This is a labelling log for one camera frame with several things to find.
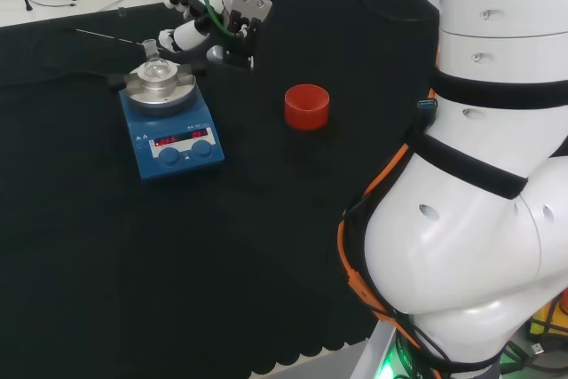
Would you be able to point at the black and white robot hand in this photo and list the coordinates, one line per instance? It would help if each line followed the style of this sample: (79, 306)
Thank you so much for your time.
(188, 35)

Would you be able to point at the heater with blue base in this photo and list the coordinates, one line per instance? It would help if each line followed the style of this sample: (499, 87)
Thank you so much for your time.
(177, 157)

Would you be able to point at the clear round-bottom flask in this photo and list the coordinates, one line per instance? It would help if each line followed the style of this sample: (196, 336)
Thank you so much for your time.
(155, 68)

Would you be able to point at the small clear vial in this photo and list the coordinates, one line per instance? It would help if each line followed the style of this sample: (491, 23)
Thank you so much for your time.
(122, 12)

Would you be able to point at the thin glass rod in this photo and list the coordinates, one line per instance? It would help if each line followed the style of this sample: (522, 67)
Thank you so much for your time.
(106, 36)

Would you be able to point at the red ribbed plastic cup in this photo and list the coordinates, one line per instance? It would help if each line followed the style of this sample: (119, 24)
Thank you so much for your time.
(306, 106)

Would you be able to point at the black bench cloth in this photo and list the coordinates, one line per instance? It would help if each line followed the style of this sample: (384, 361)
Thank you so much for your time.
(155, 263)

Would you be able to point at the blue usb plug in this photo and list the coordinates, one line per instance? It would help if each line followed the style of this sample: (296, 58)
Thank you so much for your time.
(428, 103)

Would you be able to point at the yellow stop button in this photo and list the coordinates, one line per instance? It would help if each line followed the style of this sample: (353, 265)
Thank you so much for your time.
(550, 317)

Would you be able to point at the silver usb plug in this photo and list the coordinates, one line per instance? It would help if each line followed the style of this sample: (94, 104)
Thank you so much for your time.
(538, 349)

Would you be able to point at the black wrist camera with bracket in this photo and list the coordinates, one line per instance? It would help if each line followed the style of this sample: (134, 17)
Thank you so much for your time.
(242, 44)

